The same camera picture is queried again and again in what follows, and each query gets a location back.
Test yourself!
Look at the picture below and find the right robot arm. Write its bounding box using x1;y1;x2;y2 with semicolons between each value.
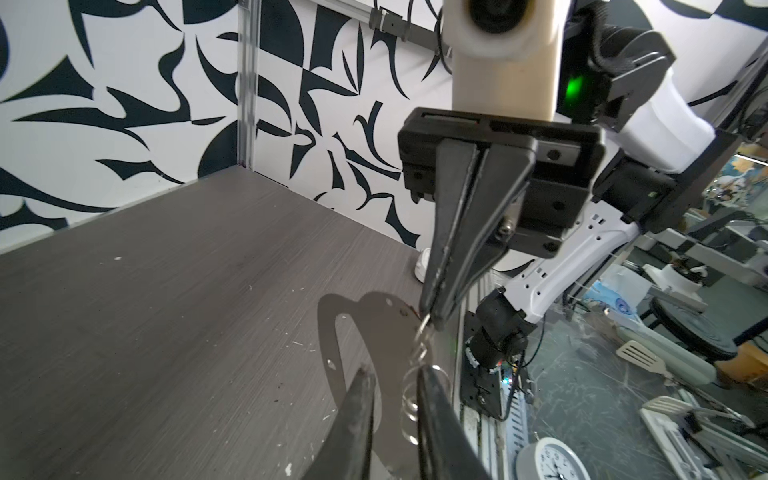
397;1;739;370

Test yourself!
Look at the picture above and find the white spatula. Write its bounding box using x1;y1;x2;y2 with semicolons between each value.
616;340;672;379

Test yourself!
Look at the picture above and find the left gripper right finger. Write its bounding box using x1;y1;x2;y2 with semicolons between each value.
417;366;489;479

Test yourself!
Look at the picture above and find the white analog clock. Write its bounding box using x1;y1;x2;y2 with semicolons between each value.
515;437;591;480

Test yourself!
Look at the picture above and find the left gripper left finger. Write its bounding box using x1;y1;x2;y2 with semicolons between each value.
302;365;376;479

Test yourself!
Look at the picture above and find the black coat hook rail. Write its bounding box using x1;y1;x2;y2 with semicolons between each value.
315;0;452;59

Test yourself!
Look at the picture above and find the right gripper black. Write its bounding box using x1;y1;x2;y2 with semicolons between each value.
397;108;605;330

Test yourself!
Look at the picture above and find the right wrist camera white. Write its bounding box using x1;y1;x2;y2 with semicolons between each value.
442;1;570;121

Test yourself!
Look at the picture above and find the silver metal plate key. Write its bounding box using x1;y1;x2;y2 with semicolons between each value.
317;292;420;479

